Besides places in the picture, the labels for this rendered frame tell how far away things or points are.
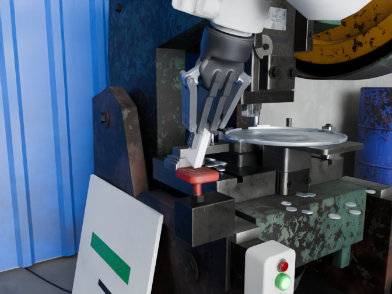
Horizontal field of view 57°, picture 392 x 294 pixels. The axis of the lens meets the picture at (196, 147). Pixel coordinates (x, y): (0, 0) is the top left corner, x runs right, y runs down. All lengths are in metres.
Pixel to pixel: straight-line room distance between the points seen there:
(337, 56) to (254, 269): 0.78
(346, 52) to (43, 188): 1.49
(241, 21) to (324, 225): 0.57
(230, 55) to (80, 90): 1.48
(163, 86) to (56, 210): 1.15
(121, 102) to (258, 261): 0.66
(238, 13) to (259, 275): 0.41
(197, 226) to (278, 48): 0.52
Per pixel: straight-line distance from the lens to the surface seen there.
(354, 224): 1.03
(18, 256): 2.04
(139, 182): 1.07
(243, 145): 0.94
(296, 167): 0.89
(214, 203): 0.64
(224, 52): 0.52
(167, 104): 1.05
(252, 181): 0.84
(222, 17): 0.51
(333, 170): 1.06
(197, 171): 0.62
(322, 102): 3.16
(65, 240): 2.05
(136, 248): 1.02
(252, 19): 0.51
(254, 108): 0.98
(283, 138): 0.86
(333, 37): 1.29
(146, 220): 0.97
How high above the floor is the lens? 0.91
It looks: 10 degrees down
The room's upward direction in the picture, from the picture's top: straight up
